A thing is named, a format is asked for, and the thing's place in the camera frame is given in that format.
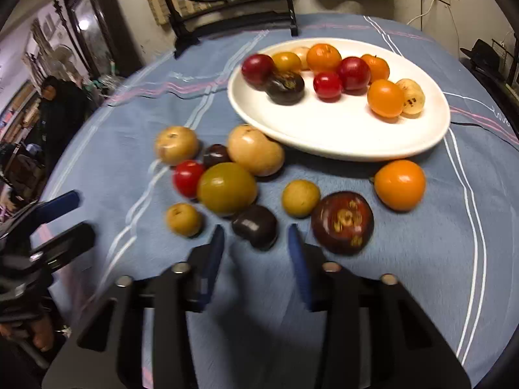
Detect yellowish orange fruit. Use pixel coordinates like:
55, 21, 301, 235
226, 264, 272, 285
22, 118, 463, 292
271, 51, 303, 74

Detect dark red plum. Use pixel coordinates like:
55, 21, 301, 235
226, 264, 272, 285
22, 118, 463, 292
242, 53, 275, 90

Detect white power cable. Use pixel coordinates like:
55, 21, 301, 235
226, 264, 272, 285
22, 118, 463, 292
405, 0, 436, 27

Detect orange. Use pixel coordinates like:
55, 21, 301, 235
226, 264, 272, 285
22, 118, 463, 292
367, 79, 405, 118
306, 43, 342, 74
360, 54, 391, 84
374, 159, 427, 212

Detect olive green fruit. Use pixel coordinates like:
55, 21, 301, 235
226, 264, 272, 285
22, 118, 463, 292
197, 162, 259, 217

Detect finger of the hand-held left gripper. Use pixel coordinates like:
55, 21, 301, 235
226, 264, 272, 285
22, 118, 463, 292
12, 190, 80, 231
26, 222, 96, 270

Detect dark brown mangosteen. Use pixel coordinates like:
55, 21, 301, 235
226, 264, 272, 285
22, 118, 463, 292
265, 70, 306, 106
311, 191, 374, 256

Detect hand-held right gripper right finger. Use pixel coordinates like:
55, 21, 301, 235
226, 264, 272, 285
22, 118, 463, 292
287, 224, 471, 389

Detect blue striped tablecloth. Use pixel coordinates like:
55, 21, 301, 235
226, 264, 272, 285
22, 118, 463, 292
30, 13, 519, 389

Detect tan fruit with brown marks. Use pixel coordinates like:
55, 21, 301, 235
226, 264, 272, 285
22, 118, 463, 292
155, 126, 200, 167
395, 78, 426, 119

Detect large tan fruit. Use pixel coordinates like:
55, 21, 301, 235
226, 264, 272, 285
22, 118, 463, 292
226, 124, 285, 178
293, 46, 312, 70

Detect small shiny red fruit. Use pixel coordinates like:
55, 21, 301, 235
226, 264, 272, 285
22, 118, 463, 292
313, 71, 343, 101
173, 160, 205, 197

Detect black hat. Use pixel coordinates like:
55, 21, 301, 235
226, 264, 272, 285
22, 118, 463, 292
460, 39, 503, 74

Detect large red plum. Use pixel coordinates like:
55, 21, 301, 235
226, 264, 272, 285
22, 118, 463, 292
336, 57, 371, 91

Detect small yellow fruit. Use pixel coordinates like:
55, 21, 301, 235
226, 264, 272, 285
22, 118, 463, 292
166, 203, 204, 237
282, 179, 321, 218

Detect small dark purple fruit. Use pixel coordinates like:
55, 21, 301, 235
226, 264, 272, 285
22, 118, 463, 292
202, 144, 231, 170

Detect dark carved wooden frame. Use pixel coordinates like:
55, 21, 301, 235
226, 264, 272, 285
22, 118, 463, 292
63, 0, 144, 77

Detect white standing fan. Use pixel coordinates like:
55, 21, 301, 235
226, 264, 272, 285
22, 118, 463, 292
46, 44, 84, 77

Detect white round plate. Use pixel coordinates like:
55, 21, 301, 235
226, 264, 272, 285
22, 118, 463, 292
227, 38, 452, 162

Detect dark purple plum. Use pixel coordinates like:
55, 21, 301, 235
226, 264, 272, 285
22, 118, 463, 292
231, 205, 279, 251

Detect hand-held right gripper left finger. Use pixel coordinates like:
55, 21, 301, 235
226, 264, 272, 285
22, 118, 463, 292
42, 224, 226, 389

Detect person's left hand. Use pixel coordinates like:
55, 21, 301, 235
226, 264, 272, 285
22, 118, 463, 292
24, 312, 56, 353

